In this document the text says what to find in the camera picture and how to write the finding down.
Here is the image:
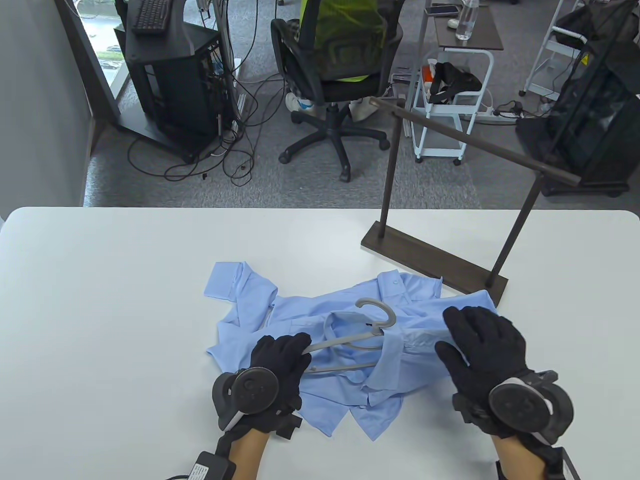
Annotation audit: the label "white rolling cart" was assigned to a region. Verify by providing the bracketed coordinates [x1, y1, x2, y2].
[410, 48, 495, 166]

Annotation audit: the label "dark brown clothes rack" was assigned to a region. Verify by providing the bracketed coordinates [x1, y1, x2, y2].
[361, 96, 583, 307]

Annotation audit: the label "grey plastic hanger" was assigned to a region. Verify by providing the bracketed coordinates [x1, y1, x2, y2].
[302, 297, 397, 373]

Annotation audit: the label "grey handheld controller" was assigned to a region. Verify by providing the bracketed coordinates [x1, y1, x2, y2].
[212, 367, 280, 431]
[487, 370, 575, 446]

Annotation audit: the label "black forearm strap box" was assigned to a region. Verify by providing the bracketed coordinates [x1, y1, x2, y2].
[560, 446, 583, 480]
[190, 451, 236, 480]

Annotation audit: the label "person's right hand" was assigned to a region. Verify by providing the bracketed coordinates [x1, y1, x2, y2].
[435, 306, 533, 433]

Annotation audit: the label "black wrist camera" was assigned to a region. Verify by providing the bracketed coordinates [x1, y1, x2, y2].
[267, 412, 303, 441]
[452, 392, 493, 432]

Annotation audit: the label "light blue long-sleeve shirt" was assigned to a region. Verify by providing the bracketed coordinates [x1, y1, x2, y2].
[205, 261, 501, 442]

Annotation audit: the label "white metal step frame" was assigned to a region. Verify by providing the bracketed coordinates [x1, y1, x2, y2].
[519, 0, 588, 101]

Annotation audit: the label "black keyboard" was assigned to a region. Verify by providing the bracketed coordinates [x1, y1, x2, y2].
[131, 0, 171, 36]

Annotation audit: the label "black office chair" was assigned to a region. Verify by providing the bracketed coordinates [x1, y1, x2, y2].
[270, 0, 405, 182]

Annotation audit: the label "person's left forearm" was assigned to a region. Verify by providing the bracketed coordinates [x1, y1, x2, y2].
[230, 427, 271, 480]

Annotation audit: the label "dark window frame post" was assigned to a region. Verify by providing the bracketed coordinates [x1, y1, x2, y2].
[55, 0, 121, 119]

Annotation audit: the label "black floor cables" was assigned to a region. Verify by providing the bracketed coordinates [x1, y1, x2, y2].
[127, 75, 261, 188]

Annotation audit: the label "black computer stand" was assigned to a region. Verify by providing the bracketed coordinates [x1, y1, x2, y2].
[114, 0, 236, 163]

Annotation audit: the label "white power strip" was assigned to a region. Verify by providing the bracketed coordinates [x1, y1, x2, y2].
[470, 104, 519, 124]

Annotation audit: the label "person's left hand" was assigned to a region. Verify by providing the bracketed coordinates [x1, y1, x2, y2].
[220, 332, 313, 443]

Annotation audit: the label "clear water bottle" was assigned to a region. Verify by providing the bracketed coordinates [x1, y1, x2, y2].
[455, 0, 480, 41]

